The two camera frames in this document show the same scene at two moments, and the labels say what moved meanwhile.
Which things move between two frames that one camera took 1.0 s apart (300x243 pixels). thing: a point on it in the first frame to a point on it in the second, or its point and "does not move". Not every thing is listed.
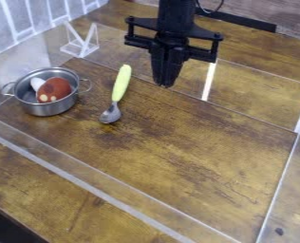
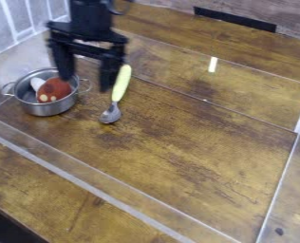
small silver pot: (21, 90) does not move
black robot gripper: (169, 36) to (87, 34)
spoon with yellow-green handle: (113, 114) does not move
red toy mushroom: (53, 89) does not move
